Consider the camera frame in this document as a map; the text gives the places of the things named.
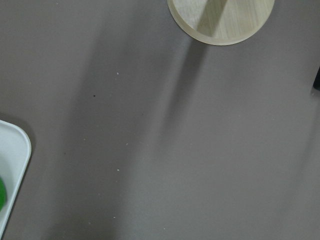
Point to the beige plastic tray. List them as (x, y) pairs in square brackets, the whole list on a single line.
[(15, 152)]

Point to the green lime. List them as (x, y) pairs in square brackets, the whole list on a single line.
[(3, 194)]

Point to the wooden cup stand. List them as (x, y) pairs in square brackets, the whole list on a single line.
[(220, 22)]

